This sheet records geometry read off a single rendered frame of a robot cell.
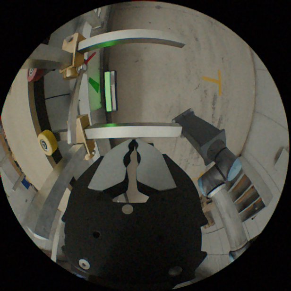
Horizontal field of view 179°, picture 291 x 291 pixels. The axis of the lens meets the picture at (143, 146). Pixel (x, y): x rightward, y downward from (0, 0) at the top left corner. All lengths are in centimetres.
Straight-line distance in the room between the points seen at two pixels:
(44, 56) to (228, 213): 84
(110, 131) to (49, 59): 23
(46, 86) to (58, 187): 39
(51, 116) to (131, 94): 83
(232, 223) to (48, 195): 72
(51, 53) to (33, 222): 28
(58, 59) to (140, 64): 96
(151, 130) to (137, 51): 105
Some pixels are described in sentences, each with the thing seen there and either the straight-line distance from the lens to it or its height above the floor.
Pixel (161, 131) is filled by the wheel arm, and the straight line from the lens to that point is 24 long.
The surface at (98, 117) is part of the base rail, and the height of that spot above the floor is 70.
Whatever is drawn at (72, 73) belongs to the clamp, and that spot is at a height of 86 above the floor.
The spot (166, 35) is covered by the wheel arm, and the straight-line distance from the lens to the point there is 27.
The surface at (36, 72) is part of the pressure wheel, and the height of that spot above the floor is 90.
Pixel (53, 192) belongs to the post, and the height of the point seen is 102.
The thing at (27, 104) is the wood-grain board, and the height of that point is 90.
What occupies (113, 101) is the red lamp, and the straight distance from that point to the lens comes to 38.
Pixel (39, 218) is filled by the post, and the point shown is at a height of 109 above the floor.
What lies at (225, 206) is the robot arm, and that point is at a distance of 64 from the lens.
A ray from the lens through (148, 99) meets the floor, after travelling 107.
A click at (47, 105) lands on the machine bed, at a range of 47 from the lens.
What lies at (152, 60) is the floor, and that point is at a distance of 115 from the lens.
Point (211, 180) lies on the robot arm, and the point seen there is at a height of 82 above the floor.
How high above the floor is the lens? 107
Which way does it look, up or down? 58 degrees down
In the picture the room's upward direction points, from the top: 175 degrees clockwise
